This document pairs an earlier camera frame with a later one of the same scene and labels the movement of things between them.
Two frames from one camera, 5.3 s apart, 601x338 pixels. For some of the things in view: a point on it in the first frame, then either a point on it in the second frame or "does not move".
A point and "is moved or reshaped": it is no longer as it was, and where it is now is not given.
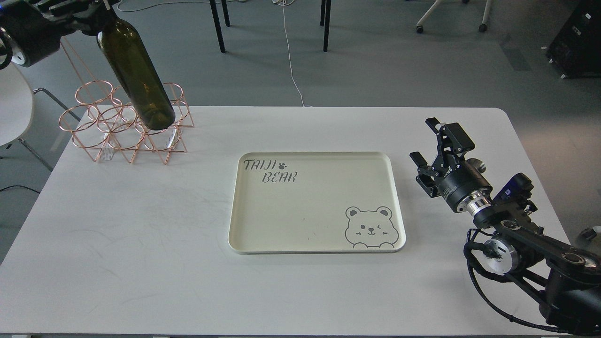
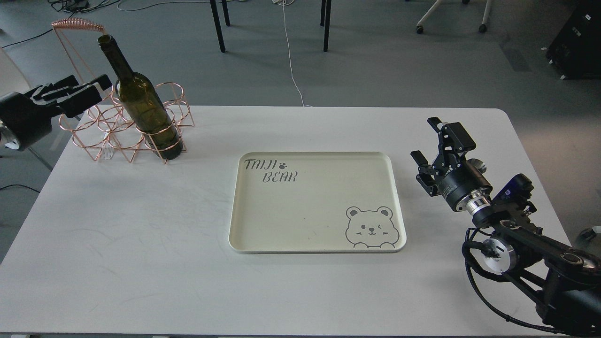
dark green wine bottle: (146, 92) is moved or reshaped
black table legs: (323, 22) does not move
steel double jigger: (478, 164) does not move
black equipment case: (576, 52) does not move
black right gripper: (455, 180) does not move
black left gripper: (34, 36) -> (26, 122)
